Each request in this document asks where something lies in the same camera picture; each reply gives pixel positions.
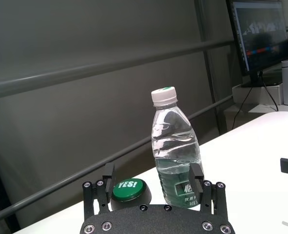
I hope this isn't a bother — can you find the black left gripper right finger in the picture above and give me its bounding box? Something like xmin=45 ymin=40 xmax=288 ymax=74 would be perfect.
xmin=188 ymin=162 xmax=229 ymax=221

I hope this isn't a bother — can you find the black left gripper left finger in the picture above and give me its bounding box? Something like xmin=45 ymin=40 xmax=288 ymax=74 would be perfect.
xmin=82 ymin=162 xmax=116 ymax=220

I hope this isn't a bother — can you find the clear water bottle green label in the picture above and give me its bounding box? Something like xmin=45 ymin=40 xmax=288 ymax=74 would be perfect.
xmin=150 ymin=86 xmax=205 ymax=209

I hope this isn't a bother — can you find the green YES button black base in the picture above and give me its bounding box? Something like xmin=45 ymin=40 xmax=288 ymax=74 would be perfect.
xmin=109 ymin=179 xmax=152 ymax=213

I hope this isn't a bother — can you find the white monitor riser box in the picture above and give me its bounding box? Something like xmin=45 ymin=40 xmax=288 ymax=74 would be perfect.
xmin=232 ymin=82 xmax=285 ymax=106

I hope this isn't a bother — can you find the black computer monitor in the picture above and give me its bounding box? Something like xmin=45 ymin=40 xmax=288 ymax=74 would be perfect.
xmin=226 ymin=0 xmax=288 ymax=88

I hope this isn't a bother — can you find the thin black cable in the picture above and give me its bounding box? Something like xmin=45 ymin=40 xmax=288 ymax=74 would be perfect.
xmin=232 ymin=86 xmax=254 ymax=130
xmin=259 ymin=72 xmax=279 ymax=112

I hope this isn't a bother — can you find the grey vertical partition post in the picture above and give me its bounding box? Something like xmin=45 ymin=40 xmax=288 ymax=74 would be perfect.
xmin=194 ymin=0 xmax=224 ymax=136

